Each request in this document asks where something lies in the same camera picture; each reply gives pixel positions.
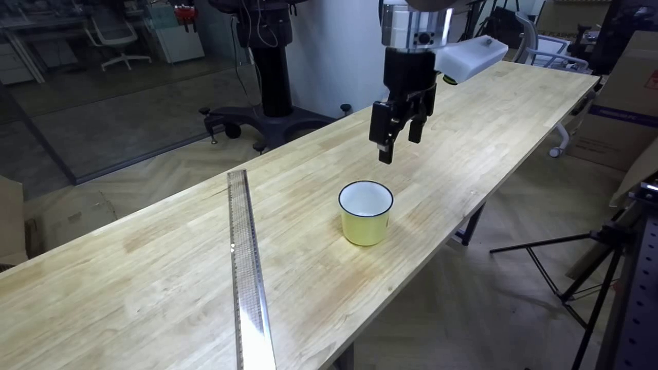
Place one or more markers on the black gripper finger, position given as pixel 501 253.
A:
pixel 418 126
pixel 385 135

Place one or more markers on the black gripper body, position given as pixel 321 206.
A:
pixel 410 74

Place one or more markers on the yellow enamel cup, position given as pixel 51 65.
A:
pixel 364 219

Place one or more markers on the black table leg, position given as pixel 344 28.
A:
pixel 470 224

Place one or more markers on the white rolling chair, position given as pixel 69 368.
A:
pixel 557 59

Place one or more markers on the large cardboard box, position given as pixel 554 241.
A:
pixel 623 103

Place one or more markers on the black tripod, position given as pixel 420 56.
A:
pixel 588 259

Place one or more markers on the white office cabinet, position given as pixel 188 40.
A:
pixel 176 42

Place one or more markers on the red office object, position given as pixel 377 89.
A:
pixel 185 14

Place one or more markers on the black perforated rack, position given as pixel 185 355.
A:
pixel 638 301

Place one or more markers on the white office chair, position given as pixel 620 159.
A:
pixel 115 38

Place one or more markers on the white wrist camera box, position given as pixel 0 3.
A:
pixel 474 59

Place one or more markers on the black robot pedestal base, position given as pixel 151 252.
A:
pixel 273 103

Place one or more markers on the metal rail strip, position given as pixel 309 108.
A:
pixel 248 275

